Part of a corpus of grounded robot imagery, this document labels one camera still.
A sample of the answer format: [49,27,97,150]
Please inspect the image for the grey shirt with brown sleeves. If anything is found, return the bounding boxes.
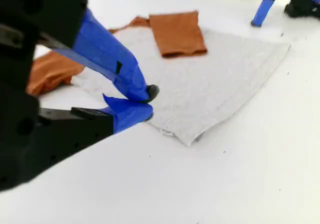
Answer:
[26,9,293,147]

